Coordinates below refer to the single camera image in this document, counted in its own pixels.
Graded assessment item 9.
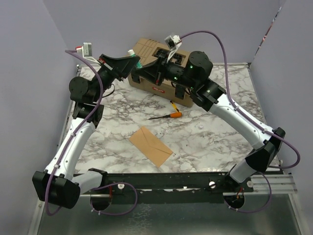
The tan plastic toolbox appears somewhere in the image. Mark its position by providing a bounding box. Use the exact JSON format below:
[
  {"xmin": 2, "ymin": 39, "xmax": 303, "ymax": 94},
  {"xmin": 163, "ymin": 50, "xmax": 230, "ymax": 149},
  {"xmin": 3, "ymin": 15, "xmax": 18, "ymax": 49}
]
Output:
[{"xmin": 128, "ymin": 38, "xmax": 193, "ymax": 108}]

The green white glue stick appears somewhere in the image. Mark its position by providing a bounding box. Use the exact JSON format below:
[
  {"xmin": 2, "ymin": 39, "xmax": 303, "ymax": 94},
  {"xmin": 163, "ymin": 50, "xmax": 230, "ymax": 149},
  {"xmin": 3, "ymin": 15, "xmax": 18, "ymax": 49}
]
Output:
[{"xmin": 136, "ymin": 62, "xmax": 143, "ymax": 69}]

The white glue stick cap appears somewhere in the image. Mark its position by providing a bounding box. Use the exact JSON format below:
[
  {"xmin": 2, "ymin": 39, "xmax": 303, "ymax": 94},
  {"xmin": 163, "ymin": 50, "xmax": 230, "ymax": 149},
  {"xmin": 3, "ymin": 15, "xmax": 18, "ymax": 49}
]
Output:
[{"xmin": 128, "ymin": 49, "xmax": 135, "ymax": 56}]

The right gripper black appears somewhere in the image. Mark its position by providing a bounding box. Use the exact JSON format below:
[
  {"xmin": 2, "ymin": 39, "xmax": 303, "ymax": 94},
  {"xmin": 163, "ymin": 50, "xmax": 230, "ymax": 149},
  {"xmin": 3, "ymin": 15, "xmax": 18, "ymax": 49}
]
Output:
[{"xmin": 135, "ymin": 51, "xmax": 196, "ymax": 91}]

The yellow black small tool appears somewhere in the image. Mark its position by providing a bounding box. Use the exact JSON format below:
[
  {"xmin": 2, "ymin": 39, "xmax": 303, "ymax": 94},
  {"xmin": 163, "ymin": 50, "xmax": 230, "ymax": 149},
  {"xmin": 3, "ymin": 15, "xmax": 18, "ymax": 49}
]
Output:
[{"xmin": 170, "ymin": 101, "xmax": 180, "ymax": 113}]

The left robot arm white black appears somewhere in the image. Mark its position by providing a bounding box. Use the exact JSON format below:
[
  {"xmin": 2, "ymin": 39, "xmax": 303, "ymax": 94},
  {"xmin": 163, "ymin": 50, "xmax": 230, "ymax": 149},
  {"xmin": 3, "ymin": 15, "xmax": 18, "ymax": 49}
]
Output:
[{"xmin": 32, "ymin": 54, "xmax": 140, "ymax": 215}]

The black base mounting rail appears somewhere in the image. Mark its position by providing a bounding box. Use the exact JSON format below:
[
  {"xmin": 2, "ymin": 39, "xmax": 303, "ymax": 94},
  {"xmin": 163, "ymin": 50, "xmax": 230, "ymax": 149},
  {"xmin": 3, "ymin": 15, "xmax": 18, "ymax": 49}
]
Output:
[{"xmin": 84, "ymin": 172, "xmax": 253, "ymax": 204}]

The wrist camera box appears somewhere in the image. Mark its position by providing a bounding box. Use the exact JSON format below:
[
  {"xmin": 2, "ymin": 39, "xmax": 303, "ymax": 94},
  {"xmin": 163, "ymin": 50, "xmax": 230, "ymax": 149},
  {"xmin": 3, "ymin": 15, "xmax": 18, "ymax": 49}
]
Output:
[
  {"xmin": 75, "ymin": 42, "xmax": 97, "ymax": 63},
  {"xmin": 164, "ymin": 35, "xmax": 182, "ymax": 62}
]

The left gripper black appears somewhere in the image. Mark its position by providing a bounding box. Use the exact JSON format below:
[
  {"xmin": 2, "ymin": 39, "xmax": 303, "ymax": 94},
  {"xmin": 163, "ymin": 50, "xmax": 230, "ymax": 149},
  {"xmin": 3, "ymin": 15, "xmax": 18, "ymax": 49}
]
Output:
[{"xmin": 92, "ymin": 54, "xmax": 142, "ymax": 103}]

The orange handled screwdriver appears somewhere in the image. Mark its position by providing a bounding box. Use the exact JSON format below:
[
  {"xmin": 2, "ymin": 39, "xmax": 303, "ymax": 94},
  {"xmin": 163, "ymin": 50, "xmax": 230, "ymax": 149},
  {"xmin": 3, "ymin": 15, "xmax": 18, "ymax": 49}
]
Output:
[{"xmin": 149, "ymin": 112, "xmax": 182, "ymax": 120}]

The brown paper envelope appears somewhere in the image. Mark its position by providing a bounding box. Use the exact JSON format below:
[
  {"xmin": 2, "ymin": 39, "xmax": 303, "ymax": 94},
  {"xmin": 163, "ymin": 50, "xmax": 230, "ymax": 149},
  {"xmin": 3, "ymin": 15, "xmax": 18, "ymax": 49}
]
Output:
[{"xmin": 129, "ymin": 126, "xmax": 173, "ymax": 167}]

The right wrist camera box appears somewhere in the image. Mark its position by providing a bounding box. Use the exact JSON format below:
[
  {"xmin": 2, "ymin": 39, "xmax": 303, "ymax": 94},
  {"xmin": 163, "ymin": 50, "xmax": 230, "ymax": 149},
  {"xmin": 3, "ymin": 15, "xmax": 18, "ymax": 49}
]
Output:
[{"xmin": 164, "ymin": 35, "xmax": 182, "ymax": 62}]

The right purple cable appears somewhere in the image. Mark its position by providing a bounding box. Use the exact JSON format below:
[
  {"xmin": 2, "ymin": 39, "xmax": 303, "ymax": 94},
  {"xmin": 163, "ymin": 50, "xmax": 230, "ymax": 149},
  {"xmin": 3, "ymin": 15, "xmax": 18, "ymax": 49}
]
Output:
[{"xmin": 179, "ymin": 30, "xmax": 301, "ymax": 213}]

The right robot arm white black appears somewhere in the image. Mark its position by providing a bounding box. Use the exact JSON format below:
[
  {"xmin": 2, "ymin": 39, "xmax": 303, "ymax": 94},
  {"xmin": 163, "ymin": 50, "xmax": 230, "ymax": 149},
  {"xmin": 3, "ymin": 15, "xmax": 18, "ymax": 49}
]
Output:
[{"xmin": 131, "ymin": 51, "xmax": 286, "ymax": 191}]

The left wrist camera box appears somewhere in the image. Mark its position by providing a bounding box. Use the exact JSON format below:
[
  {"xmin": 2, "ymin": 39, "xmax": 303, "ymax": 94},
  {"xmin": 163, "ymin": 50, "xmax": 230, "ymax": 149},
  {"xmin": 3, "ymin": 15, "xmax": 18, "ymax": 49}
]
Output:
[{"xmin": 75, "ymin": 42, "xmax": 97, "ymax": 63}]

